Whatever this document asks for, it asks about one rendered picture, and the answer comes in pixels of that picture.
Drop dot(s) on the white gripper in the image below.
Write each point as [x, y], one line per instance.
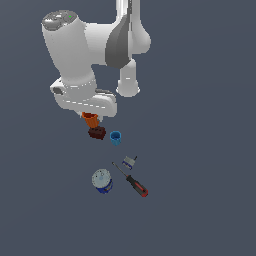
[87, 102]

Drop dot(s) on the dark brown block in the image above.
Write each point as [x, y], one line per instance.
[97, 132]

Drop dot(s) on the blue cup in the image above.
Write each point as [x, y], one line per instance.
[115, 137]

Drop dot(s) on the blue can with grey lid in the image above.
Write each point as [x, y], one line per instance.
[102, 181]

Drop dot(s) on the red black screwdriver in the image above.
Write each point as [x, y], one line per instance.
[136, 186]

